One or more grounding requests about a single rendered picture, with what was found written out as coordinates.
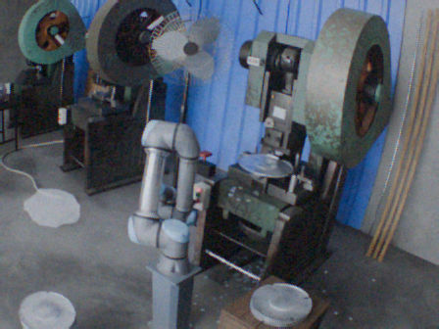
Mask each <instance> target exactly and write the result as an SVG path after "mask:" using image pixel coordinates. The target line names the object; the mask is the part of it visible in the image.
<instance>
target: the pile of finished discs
mask: <svg viewBox="0 0 439 329"><path fill-rule="evenodd" d="M311 308H312V301H311V299H310V298H309V295H307V293H305V291H303V290H301V289H300V288H297V287H295V286H292V285H290V284H289V285H287V284H284V283H282V284H274V285H272V286H271V285H270V284H267V285H265V286H263V287H261V288H259V289H258V290H257V291H255V292H254V294H253V296H252V298H251V301H250V309H251V312H252V313H253V314H254V315H255V317H256V318H258V319H259V320H260V321H263V322H264V323H266V324H268V325H271V326H275V327H276V326H278V327H291V326H294V325H298V324H300V323H301V322H302V321H304V319H306V318H307V317H308V315H309V313H310V311H311Z"/></svg>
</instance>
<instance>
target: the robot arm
mask: <svg viewBox="0 0 439 329"><path fill-rule="evenodd" d="M142 144H143V146H144V147H145V148H144V150H145V152H146V153H147V157H146V162H145V167H144V172H143V181H142V187H141V192H140V197H139V201H140V202H139V207H138V210H137V211H135V212H134V215H133V216H132V217H131V218H130V219H129V222H128V235H129V239H130V241H131V242H133V243H137V244H139V245H146V246H151V247H155V248H157V249H162V252H161V254H160V255H159V260H158V262H157V267H158V268H159V270H160V271H161V272H162V273H163V274H165V275H167V276H170V277H179V276H185V275H186V274H188V273H189V271H190V267H191V264H190V261H189V257H188V252H189V251H188V245H189V240H190V229H189V227H188V226H193V225H194V224H195V223H194V221H195V216H196V212H195V211H194V210H192V209H193V208H194V206H195V205H196V204H198V202H197V201H196V200H194V199H193V194H194V185H195V176H196V167H197V161H198V160H199V159H200V155H201V147H200V142H199V139H198V137H197V135H196V133H195V132H194V131H193V129H192V128H191V127H190V126H188V125H187V124H181V123H174V122H167V121H162V120H152V121H151V122H149V124H147V126H146V128H145V131H144V134H143V140H142ZM171 150H174V151H177V156H178V157H179V168H178V178H177V188H176V189H173V188H171V187H170V186H167V185H165V184H163V183H162V182H163V177H164V171H165V166H166V160H167V157H168V156H169V155H170V154H171ZM167 204H168V205H170V206H167ZM187 225H188V226H187Z"/></svg>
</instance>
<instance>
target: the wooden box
mask: <svg viewBox="0 0 439 329"><path fill-rule="evenodd" d="M282 283H284V284H287V285H289V283H288V282H285V281H284V280H281V279H280V278H276V276H274V275H273V276H270V277H268V279H266V280H265V281H264V282H262V283H260V284H259V285H258V286H256V287H255V288H254V289H252V290H251V291H250V292H247V293H246V294H245V295H244V296H242V297H241V298H240V299H237V300H236V301H235V302H233V303H232V304H231V305H228V306H227V307H224V308H223V310H222V311H221V316H220V320H219V326H218V329H318V328H319V326H320V324H321V322H322V320H323V319H324V316H325V314H326V312H327V310H328V308H329V306H330V304H331V303H329V302H327V301H326V300H324V299H321V298H319V297H317V296H315V295H313V294H310V293H309V292H306V291H305V293H307V295H309V298H310V299H311V301H312V308H311V311H310V313H309V315H308V317H307V318H306V319H304V321H302V322H301V323H300V324H298V325H294V326H291V327H278V326H276V327H275V326H271V325H268V324H266V323H264V322H263V321H260V320H259V319H258V318H256V317H255V315H254V314H253V313H252V312H251V309H250V302H251V298H252V296H253V294H254V292H255V291H257V290H258V289H259V288H261V287H263V286H265V285H267V284H270V285H271V286H272V285H274V284H282Z"/></svg>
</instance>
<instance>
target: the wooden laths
mask: <svg viewBox="0 0 439 329"><path fill-rule="evenodd" d="M422 13H423V12H420V18H419V24H418V31H417V39H416V46H415V54H414V62H413V67H412V75H411V78H410V84H409V90H408V96H407V100H406V106H405V109H404V114H403V118H402V124H401V129H400V133H399V137H398V139H397V144H396V148H395V152H394V155H393V159H392V164H391V166H390V170H389V172H388V177H387V179H386V183H385V186H384V189H383V193H382V196H381V197H380V202H379V205H378V207H377V209H376V213H375V216H374V219H373V221H372V223H371V226H370V229H369V232H368V234H367V236H366V240H365V242H364V244H363V247H362V249H361V251H360V253H362V252H363V250H364V247H365V246H366V241H367V239H368V237H369V235H370V232H371V229H372V225H373V224H374V222H375V220H376V218H377V213H378V211H379V208H380V206H381V202H382V199H383V197H384V193H385V190H386V188H387V183H388V181H389V178H390V174H391V172H392V167H393V163H394V162H395V157H396V155H397V150H398V146H399V141H400V137H401V133H402V130H403V129H402V128H403V124H404V120H405V115H406V112H407V108H408V103H409V98H410V92H411V86H412V83H413V77H414V72H415V60H416V52H417V47H418V46H417V45H418V41H419V35H420V27H421V19H422ZM431 15H432V10H431V9H428V13H427V21H426V28H425V34H424V40H423V41H424V42H423V48H422V53H421V54H422V55H421V61H420V66H419V73H418V78H417V84H416V90H415V97H414V103H413V107H412V111H411V117H410V121H409V125H408V130H407V134H406V138H405V142H404V147H403V151H402V153H401V158H400V161H399V163H398V167H397V172H396V174H395V178H394V181H393V185H392V188H391V189H390V194H389V196H388V199H387V203H386V205H385V208H384V212H383V215H382V217H381V218H380V221H379V225H378V227H377V229H376V232H375V233H374V237H373V240H372V242H371V244H370V247H369V249H368V251H367V253H366V255H367V256H368V257H369V255H370V253H371V251H372V249H373V247H374V244H375V242H376V240H377V237H378V234H379V231H380V229H381V227H382V225H383V221H384V219H385V216H386V214H387V211H388V209H389V206H390V203H391V199H392V198H393V194H394V191H395V188H396V184H397V182H398V177H399V176H400V171H401V169H402V164H403V160H404V158H405V153H406V150H407V146H408V142H409V140H410V136H411V135H410V133H411V132H412V131H411V129H412V126H413V122H414V118H415V111H416V109H415V108H416V105H417V99H418V95H419V89H420V85H421V80H422V74H423V69H424V62H425V57H426V56H425V55H426V50H427V49H426V48H427V42H428V35H429V30H430V22H431V17H432V16H431ZM434 19H435V20H434V27H433V30H432V31H433V32H432V38H431V39H432V40H431V44H430V45H431V46H430V51H429V57H428V64H427V69H426V77H425V81H424V86H423V92H422V95H421V96H422V98H421V101H420V106H419V111H418V116H417V120H416V125H415V131H414V133H415V134H414V135H413V137H414V138H413V139H412V140H413V142H412V143H411V147H410V151H409V155H408V159H407V162H406V166H405V170H404V172H403V176H402V178H401V183H400V185H399V189H398V191H397V196H396V198H395V200H394V204H393V207H392V208H391V212H390V214H389V217H388V219H387V223H386V225H385V227H384V229H383V232H382V236H381V238H380V240H379V242H378V244H377V247H376V249H375V252H374V255H373V258H374V259H376V257H377V255H378V252H379V249H380V247H381V244H382V243H383V240H384V238H385V235H386V232H387V229H388V228H389V225H390V221H391V219H392V217H393V214H394V210H395V209H396V207H397V203H398V201H399V199H400V195H401V192H402V188H403V186H404V182H405V180H406V175H407V173H408V169H409V165H410V163H411V159H412V155H413V150H414V146H415V142H416V138H417V134H418V129H419V125H420V121H421V117H422V111H423V108H424V106H423V105H424V102H425V96H426V91H427V87H428V86H427V85H428V82H429V81H428V80H429V76H430V71H431V66H432V65H431V64H432V59H433V52H434V46H435V45H434V44H435V40H436V39H435V38H436V34H437V33H436V32H437V31H436V30H437V25H438V20H439V8H437V7H436V11H435V18H434ZM438 66H439V40H438V46H437V52H436V59H435V66H434V73H433V76H432V82H431V86H430V92H429V98H428V101H427V102H428V103H427V106H426V112H425V116H424V120H423V126H422V130H421V133H420V136H419V140H418V144H417V148H416V152H415V159H414V163H413V166H412V170H411V174H410V175H409V180H408V182H407V186H406V188H405V192H404V194H403V199H402V201H401V203H400V206H399V208H398V211H397V214H396V217H395V218H394V222H393V225H392V227H391V229H390V233H389V235H388V237H387V240H386V242H385V244H384V248H383V250H382V252H381V254H380V256H379V258H378V261H381V260H382V258H383V256H384V254H385V252H386V249H387V246H388V244H389V242H390V240H391V238H392V234H393V232H394V229H395V228H396V224H397V221H398V220H399V217H400V213H401V211H402V209H403V205H404V203H405V200H406V197H407V196H408V192H409V189H410V185H411V183H412V179H413V175H414V173H415V166H416V164H417V160H418V156H419V152H420V148H421V144H422V140H423V137H424V133H425V129H426V126H427V121H428V117H429V114H430V112H429V111H430V108H431V103H432V97H433V92H434V89H435V88H434V86H435V82H436V76H437V72H438Z"/></svg>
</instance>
